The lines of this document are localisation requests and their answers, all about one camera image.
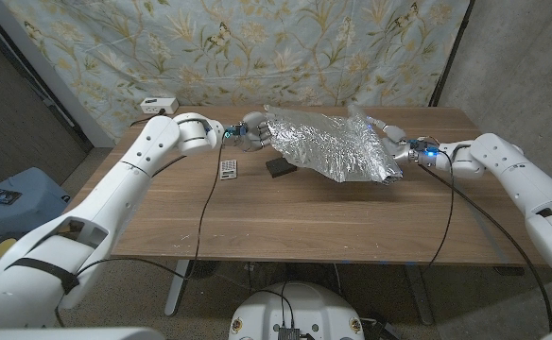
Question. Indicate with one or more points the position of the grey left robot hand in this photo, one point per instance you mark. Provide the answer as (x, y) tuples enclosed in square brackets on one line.
[(254, 132)]

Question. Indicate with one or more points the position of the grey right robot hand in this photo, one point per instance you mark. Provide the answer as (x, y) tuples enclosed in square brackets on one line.
[(399, 141)]

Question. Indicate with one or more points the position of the crinkled aluminum foil roll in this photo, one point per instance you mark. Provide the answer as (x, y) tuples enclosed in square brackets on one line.
[(332, 144)]

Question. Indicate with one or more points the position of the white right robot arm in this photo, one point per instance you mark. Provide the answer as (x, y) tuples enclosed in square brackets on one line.
[(517, 184)]

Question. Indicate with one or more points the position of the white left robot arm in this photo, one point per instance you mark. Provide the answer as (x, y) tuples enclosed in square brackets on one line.
[(101, 208)]

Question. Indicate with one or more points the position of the small grey calculator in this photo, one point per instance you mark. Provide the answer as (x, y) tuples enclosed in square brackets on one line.
[(229, 170)]

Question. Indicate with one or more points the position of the white power strip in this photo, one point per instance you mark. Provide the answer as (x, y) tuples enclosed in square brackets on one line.
[(159, 106)]

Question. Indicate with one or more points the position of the black foam block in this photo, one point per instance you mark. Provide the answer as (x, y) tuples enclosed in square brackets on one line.
[(278, 167)]

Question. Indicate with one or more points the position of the floral printed backdrop cloth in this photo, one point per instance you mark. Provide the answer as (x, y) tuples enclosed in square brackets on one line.
[(257, 52)]

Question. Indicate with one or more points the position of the black backdrop pole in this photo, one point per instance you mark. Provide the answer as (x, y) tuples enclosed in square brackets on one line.
[(448, 59)]

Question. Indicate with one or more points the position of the black round fan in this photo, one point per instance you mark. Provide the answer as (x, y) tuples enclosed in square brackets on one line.
[(205, 269)]

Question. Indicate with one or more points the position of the white table leg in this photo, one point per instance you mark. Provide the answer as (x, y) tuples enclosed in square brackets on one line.
[(420, 295), (176, 288)]

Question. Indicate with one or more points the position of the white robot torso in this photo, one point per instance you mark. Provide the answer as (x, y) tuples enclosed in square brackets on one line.
[(299, 307)]

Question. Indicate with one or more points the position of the black power adapter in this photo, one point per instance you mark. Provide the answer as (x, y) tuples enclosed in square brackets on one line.
[(380, 328)]

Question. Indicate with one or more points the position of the black torso connector box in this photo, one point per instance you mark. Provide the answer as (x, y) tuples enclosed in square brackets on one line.
[(288, 333)]

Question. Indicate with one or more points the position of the blue plastic bin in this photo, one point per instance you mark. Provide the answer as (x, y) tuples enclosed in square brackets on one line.
[(25, 208)]

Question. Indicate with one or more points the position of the black printed card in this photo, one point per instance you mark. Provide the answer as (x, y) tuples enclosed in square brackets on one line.
[(3, 196)]

